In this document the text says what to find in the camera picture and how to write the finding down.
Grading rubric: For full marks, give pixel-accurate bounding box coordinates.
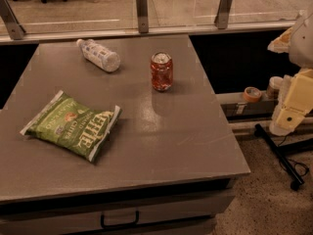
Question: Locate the right metal glass bracket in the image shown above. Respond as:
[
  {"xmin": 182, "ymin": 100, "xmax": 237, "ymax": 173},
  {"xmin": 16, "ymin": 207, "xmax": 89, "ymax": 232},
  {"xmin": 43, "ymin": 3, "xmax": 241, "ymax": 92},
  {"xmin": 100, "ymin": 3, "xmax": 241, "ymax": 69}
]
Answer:
[{"xmin": 214, "ymin": 0, "xmax": 233, "ymax": 29}]

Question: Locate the metal glass bracket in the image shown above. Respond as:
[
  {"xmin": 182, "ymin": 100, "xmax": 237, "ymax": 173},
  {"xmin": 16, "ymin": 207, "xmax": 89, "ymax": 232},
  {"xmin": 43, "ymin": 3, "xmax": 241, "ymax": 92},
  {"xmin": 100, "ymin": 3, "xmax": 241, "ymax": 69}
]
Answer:
[
  {"xmin": 136, "ymin": 0, "xmax": 149, "ymax": 33},
  {"xmin": 214, "ymin": 0, "xmax": 233, "ymax": 29},
  {"xmin": 0, "ymin": 0, "xmax": 25, "ymax": 40}
]

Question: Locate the green kettle chips bag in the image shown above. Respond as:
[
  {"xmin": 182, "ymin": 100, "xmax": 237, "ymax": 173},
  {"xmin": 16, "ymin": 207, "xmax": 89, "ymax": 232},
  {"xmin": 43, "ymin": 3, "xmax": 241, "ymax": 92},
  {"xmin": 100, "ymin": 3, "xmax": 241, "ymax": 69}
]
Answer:
[{"xmin": 21, "ymin": 90, "xmax": 122, "ymax": 163}]

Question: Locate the orange tape roll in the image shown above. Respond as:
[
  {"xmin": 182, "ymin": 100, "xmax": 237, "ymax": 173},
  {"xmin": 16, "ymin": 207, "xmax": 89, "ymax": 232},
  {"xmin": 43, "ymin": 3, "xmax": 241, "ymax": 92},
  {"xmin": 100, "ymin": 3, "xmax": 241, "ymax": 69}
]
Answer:
[{"xmin": 243, "ymin": 86, "xmax": 262, "ymax": 103}]

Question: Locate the black drawer handle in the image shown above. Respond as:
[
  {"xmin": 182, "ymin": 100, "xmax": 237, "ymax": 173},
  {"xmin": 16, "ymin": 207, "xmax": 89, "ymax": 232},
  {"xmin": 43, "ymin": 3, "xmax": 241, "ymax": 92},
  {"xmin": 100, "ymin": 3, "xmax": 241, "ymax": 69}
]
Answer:
[{"xmin": 100, "ymin": 211, "xmax": 140, "ymax": 230}]

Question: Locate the left metal glass bracket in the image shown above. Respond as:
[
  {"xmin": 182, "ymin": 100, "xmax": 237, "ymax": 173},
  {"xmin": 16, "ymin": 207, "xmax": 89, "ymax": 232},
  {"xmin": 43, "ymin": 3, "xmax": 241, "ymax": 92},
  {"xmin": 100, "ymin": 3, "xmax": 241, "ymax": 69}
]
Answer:
[{"xmin": 0, "ymin": 0, "xmax": 25, "ymax": 40}]

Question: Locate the grey side shelf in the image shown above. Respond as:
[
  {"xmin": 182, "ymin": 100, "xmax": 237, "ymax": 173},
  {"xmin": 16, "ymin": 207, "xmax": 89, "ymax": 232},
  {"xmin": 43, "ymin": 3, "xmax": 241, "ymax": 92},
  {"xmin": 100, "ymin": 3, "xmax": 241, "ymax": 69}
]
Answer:
[{"xmin": 216, "ymin": 92, "xmax": 278, "ymax": 118}]

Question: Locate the black stand leg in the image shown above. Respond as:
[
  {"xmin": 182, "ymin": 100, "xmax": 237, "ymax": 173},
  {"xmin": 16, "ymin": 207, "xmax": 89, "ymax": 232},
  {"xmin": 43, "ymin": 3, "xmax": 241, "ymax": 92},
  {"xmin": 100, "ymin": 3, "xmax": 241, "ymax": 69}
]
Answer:
[{"xmin": 254, "ymin": 123, "xmax": 313, "ymax": 191}]

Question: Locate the clear plastic water bottle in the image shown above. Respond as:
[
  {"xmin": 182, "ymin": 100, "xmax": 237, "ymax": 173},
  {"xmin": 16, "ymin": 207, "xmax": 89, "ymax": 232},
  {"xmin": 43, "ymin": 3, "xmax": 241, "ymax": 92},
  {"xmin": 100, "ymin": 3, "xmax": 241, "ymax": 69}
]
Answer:
[{"xmin": 76, "ymin": 39, "xmax": 120, "ymax": 72}]

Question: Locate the grey table drawer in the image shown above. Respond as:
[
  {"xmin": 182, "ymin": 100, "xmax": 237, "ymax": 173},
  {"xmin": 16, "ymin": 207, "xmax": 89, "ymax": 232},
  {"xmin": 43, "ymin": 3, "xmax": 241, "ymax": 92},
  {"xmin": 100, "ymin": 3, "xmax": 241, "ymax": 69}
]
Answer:
[{"xmin": 0, "ymin": 189, "xmax": 235, "ymax": 235}]

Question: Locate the red coke can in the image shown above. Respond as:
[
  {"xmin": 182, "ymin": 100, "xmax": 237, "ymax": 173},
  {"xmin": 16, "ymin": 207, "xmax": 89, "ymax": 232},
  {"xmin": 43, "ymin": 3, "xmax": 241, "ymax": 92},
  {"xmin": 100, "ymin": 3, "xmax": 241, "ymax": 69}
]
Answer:
[{"xmin": 151, "ymin": 52, "xmax": 173, "ymax": 91}]

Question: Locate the black cable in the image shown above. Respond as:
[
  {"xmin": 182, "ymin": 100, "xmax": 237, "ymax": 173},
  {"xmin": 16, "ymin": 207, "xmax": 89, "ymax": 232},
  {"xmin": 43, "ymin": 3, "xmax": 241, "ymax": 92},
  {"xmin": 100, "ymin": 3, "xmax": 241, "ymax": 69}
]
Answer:
[{"xmin": 277, "ymin": 134, "xmax": 311, "ymax": 178}]

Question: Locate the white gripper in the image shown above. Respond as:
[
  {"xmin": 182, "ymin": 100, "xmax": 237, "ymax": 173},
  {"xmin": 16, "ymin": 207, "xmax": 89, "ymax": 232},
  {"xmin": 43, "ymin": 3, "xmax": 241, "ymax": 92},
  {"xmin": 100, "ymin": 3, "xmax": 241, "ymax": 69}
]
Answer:
[{"xmin": 269, "ymin": 69, "xmax": 313, "ymax": 136}]

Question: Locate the paper coffee cup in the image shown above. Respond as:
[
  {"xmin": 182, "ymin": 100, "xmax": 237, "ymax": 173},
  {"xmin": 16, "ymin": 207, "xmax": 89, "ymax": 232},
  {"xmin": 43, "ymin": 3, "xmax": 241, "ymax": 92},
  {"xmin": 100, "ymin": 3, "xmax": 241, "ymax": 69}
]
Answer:
[{"xmin": 266, "ymin": 76, "xmax": 283, "ymax": 99}]

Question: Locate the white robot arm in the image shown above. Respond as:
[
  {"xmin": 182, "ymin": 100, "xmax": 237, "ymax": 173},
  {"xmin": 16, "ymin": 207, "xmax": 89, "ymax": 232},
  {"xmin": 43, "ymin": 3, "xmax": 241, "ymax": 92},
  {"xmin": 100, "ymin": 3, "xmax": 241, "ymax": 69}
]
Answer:
[{"xmin": 268, "ymin": 11, "xmax": 313, "ymax": 136}]

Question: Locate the middle metal glass bracket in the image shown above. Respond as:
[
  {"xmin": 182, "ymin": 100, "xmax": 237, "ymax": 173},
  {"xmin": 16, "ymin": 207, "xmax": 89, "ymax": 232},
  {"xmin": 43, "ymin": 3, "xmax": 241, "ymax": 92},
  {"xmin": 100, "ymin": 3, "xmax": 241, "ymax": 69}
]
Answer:
[{"xmin": 136, "ymin": 0, "xmax": 149, "ymax": 33}]

